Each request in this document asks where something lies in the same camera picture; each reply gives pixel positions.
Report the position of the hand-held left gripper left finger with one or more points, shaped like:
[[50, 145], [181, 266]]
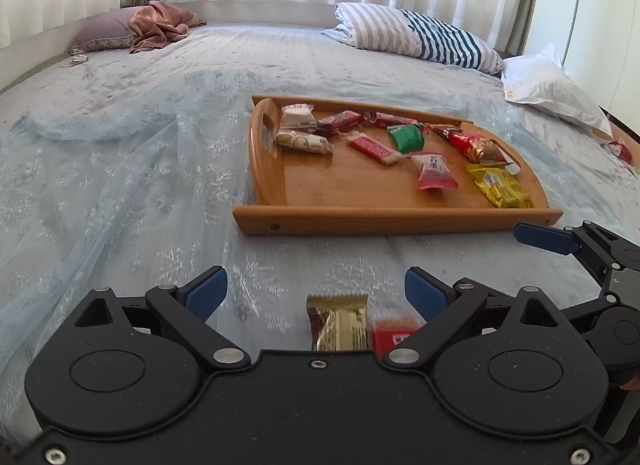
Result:
[[207, 292]]

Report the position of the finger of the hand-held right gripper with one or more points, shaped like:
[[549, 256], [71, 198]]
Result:
[[545, 238], [590, 307]]

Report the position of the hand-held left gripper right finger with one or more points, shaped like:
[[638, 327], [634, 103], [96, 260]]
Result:
[[425, 295]]

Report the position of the orange red snack packet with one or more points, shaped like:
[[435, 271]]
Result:
[[392, 335]]

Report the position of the yellow snack packet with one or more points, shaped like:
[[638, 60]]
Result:
[[500, 187]]

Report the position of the red gold snack packet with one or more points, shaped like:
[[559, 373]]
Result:
[[470, 145]]

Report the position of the pink white snack packet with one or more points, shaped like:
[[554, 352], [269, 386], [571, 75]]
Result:
[[434, 172]]

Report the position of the wooden serving tray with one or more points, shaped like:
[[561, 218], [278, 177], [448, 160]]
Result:
[[350, 185]]

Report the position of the red white long snack packet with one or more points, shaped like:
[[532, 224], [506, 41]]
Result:
[[372, 147]]

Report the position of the green snack packet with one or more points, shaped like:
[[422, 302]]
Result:
[[407, 139]]

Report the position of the slim red snack packet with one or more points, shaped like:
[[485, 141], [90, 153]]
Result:
[[392, 120]]

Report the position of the cream snack packet round print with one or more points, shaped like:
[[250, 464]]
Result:
[[302, 141]]

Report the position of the dark red snack packet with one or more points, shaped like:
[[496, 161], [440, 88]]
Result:
[[342, 121]]

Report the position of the white snack packet red label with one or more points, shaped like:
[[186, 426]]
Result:
[[298, 117]]

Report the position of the red packet beside bed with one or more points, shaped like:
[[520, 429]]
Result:
[[620, 151]]

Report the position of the light blue snowflake tulle cloth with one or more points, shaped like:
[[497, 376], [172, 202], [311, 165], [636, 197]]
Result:
[[125, 195]]

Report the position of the white plastic bag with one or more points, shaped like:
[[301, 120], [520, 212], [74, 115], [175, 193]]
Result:
[[550, 90]]

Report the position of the white wardrobe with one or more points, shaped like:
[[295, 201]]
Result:
[[600, 20]]

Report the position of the grey quilted bed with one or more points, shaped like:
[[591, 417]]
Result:
[[260, 47]]

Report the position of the small pale round object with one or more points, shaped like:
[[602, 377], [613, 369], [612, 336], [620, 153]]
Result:
[[76, 61]]

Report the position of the striped folded quilt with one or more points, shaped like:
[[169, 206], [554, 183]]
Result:
[[380, 27]]

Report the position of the pink crumpled cloth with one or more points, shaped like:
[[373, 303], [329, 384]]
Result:
[[160, 25]]

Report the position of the mauve pillow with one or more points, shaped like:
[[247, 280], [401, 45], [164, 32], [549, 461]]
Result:
[[107, 27]]

